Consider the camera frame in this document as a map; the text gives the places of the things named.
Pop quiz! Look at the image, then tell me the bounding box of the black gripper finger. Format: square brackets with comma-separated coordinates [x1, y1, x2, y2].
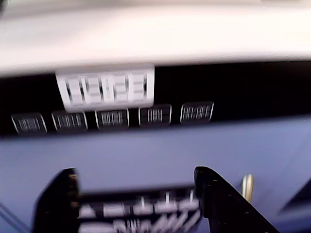
[193, 166, 280, 233]
[32, 167, 81, 233]

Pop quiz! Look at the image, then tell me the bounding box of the blue dishwasher door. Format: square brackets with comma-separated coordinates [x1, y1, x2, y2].
[0, 118, 311, 233]

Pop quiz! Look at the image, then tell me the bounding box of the blue toy kitchen unit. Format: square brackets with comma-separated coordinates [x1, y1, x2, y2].
[0, 0, 311, 233]

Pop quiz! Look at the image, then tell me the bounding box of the gold dishwasher door handle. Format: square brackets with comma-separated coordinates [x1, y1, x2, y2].
[241, 173, 255, 202]

